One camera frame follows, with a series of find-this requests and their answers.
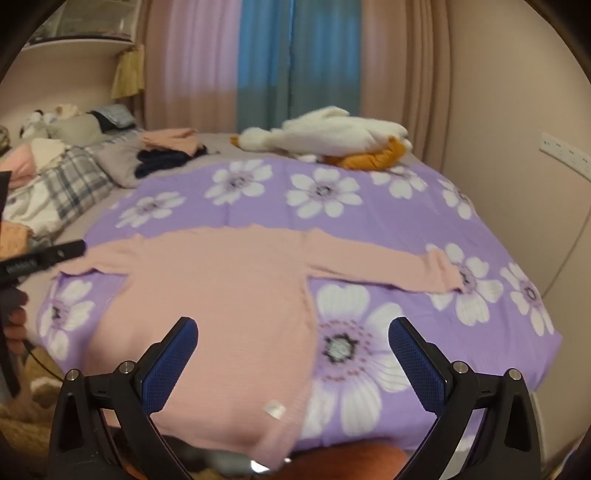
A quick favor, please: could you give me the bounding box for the white power cable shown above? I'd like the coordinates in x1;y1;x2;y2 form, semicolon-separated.
540;174;591;301

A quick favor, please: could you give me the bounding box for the white goose plush toy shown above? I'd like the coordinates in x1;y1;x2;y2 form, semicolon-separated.
230;106;413;172

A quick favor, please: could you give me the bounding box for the white wall power strip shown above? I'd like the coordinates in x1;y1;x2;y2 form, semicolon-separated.
539;132;591;181

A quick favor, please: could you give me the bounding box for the person's hand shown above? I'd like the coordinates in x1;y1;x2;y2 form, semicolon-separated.
1;288;28;355

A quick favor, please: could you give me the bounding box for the grey pillow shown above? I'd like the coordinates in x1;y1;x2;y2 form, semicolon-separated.
47;114;106;147

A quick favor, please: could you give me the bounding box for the folded dark navy garment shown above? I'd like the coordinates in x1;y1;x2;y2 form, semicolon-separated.
134;146;208;179

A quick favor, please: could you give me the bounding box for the wall shelf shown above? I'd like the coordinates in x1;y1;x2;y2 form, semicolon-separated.
19;0;142;58

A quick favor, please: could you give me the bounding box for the purple floral bed sheet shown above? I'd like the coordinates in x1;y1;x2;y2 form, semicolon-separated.
37;158;562;453

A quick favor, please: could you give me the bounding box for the pink ribbed knit sweater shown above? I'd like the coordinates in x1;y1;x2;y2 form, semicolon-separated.
59;225;463;468

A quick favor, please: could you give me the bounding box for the folded peach garment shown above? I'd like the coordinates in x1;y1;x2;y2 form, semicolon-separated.
140;128;201;156

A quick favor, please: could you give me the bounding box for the yellow hanging cloth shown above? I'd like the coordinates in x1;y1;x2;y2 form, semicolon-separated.
111;45;145;100

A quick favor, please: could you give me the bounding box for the pink curtain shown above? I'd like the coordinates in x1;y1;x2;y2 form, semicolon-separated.
143;0;242;133

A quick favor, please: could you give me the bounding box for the pink crumpled cloth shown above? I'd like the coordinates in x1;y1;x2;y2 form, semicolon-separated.
1;143;37;191

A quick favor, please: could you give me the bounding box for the blue teal curtain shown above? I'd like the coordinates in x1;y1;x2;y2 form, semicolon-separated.
236;0;362;131

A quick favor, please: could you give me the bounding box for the orange stool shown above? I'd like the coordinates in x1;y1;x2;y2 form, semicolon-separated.
276;441;409;480

